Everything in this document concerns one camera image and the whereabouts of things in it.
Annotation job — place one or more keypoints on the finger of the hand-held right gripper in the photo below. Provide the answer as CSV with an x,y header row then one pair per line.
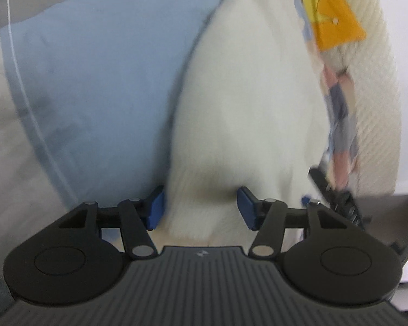
x,y
343,203

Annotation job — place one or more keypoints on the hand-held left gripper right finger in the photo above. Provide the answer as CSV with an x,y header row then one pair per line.
x,y
246,207

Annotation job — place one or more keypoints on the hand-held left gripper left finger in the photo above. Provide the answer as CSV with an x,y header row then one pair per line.
x,y
155,207

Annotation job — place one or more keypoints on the cream navy striped fleece blanket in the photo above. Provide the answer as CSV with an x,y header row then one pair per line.
x,y
244,91

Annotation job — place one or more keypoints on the cream knitted cushion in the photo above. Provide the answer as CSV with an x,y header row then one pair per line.
x,y
377,91

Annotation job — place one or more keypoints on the checkered patchwork quilt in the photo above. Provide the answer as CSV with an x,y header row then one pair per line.
x,y
88,74

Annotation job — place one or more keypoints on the yellow crown pillow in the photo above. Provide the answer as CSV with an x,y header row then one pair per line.
x,y
336,23

